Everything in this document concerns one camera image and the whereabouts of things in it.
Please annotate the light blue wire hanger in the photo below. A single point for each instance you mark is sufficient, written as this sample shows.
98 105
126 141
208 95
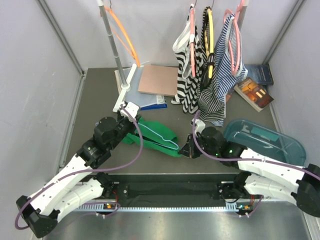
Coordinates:
176 146

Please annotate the dark blue book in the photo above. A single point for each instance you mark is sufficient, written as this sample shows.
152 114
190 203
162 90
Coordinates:
260 73

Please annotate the grey slotted cable duct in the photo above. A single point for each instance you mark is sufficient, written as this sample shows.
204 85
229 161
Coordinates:
107 207

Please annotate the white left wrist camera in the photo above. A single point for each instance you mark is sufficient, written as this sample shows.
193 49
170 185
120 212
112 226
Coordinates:
129 110

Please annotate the blue white striped tank top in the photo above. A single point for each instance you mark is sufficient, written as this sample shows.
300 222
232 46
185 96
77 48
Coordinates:
225 80

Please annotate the wide black white striped top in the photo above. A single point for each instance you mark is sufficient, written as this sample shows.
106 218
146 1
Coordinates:
187 84

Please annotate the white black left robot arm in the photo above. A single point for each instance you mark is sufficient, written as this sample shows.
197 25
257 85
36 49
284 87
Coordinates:
80 181

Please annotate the pink hanger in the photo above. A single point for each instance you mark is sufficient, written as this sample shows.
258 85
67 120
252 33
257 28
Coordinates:
192 39
235 61

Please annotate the thin black white striped top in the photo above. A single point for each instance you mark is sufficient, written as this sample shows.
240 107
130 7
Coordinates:
211 107

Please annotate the green tank top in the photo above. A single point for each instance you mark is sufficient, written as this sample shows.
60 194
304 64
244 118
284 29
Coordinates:
149 138

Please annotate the yellow black hanger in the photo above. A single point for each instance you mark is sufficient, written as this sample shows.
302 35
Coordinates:
207 38

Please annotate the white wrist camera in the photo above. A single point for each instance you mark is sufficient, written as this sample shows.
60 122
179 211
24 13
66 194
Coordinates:
199 126
129 110

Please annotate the grey rack pole left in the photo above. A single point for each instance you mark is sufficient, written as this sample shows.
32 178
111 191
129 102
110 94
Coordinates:
103 13

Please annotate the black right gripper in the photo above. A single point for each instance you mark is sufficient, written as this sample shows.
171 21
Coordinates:
188 150

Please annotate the teal transparent plastic basket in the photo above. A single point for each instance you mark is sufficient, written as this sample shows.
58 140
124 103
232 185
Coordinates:
266 141

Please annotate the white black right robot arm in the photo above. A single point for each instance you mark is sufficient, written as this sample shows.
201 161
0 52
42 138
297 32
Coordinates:
259 174

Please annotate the grey rack pole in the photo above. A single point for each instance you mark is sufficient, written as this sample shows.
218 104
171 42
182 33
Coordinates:
243 15
103 13

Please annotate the pink hanger left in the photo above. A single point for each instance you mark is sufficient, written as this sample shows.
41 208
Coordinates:
192 39

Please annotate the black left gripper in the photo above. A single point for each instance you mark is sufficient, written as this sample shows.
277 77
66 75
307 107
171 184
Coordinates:
132 125

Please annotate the orange cover book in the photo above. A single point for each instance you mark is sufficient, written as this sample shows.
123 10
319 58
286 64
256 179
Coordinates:
253 94

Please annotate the grey rack pole right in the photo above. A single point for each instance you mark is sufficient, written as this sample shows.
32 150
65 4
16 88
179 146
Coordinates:
243 15

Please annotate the pink brown notebook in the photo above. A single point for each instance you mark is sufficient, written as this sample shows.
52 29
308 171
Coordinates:
158 80

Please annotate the pink hanger right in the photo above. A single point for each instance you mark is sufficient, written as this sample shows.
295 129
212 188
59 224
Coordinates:
235 61

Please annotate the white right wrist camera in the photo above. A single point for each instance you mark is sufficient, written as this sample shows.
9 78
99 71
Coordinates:
199 126

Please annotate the blue white folder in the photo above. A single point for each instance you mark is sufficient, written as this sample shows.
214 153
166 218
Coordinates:
145 101

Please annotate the white rack base foot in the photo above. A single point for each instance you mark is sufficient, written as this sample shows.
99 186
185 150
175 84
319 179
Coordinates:
124 89

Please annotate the orange plastic hanger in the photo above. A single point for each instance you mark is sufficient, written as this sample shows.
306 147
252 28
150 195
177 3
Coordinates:
128 45

